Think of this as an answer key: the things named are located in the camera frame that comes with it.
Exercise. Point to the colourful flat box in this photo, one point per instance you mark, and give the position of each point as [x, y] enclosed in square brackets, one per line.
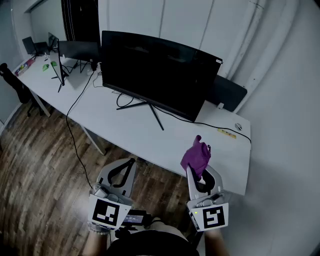
[24, 67]

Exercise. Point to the black chest device with screen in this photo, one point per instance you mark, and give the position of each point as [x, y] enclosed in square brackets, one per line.
[135, 217]

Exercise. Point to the black office chair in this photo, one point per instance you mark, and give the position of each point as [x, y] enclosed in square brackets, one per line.
[17, 85]

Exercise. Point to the person's left forearm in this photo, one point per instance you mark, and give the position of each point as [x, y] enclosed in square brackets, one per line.
[96, 245]

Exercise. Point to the white wall pipes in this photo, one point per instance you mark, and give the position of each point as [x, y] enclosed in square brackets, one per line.
[252, 32]

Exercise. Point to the white power strip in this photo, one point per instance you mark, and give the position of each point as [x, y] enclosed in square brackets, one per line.
[96, 72]

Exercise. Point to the dark window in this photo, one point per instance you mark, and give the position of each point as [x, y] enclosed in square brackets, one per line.
[82, 20]

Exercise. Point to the small green object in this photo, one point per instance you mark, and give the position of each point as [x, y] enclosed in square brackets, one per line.
[45, 67]
[54, 63]

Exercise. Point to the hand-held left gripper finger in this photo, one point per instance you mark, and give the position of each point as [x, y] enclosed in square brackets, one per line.
[130, 185]
[102, 176]

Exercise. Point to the person's black shirt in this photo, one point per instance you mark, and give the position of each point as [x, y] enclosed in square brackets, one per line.
[150, 245]

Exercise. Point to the person's right forearm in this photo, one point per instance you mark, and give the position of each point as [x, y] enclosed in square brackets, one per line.
[216, 243]

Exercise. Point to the small black monitor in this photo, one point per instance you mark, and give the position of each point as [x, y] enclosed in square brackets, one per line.
[28, 46]
[41, 47]

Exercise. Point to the thin black monitor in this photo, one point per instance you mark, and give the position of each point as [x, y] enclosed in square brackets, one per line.
[53, 42]

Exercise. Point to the white desk leg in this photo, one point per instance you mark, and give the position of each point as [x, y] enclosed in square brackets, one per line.
[93, 140]
[41, 103]

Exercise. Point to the yellow label strip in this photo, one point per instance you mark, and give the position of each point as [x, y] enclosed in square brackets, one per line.
[227, 133]

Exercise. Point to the large curved black monitor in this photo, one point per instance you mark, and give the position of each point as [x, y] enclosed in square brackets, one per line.
[155, 70]

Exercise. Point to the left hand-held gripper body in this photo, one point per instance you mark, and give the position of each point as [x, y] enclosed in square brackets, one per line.
[105, 212]

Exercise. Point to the white panel bracket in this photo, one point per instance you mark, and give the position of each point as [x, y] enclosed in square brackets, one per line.
[220, 106]

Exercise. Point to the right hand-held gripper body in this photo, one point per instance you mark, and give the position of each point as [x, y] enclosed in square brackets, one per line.
[213, 217]

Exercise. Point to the person's right leg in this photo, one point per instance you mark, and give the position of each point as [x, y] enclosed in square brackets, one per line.
[167, 227]

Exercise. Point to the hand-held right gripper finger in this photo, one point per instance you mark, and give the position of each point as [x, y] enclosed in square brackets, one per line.
[217, 181]
[192, 187]

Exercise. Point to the purple cloth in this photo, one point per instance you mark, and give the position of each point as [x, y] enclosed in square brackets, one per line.
[195, 157]

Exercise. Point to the black power plug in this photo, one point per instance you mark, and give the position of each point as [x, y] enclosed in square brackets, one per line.
[94, 66]

